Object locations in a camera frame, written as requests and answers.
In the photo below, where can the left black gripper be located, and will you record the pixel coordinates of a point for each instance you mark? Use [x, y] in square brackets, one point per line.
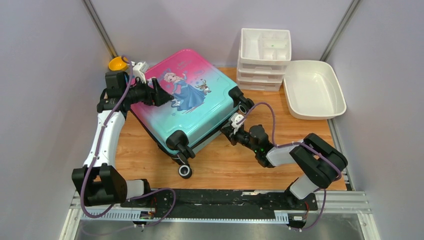
[157, 97]

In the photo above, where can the white plastic basin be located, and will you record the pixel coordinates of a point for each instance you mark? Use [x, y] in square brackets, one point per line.
[312, 90]

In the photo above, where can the aluminium rail frame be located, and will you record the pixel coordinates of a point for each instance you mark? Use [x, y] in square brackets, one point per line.
[341, 215]

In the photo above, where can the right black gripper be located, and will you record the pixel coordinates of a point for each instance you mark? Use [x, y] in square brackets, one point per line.
[228, 131]

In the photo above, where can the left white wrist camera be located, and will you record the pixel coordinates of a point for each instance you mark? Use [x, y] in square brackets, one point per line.
[139, 69]

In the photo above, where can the yellow bowl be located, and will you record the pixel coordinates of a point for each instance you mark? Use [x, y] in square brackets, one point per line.
[119, 63]

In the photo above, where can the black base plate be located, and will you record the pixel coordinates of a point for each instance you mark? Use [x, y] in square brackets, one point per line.
[221, 204]

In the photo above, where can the white plastic drawer organizer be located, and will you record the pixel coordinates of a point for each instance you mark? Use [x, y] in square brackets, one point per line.
[264, 55]

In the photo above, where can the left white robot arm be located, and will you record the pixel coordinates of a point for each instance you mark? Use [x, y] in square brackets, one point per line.
[98, 182]

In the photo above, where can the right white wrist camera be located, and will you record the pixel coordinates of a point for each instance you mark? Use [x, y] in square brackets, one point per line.
[236, 122]

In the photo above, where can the pink and teal kids suitcase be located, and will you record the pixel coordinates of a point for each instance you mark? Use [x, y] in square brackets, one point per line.
[203, 101]

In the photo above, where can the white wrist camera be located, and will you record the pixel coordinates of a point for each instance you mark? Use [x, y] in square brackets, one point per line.
[236, 122]
[139, 69]

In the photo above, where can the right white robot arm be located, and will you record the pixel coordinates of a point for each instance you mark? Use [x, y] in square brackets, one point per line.
[321, 163]

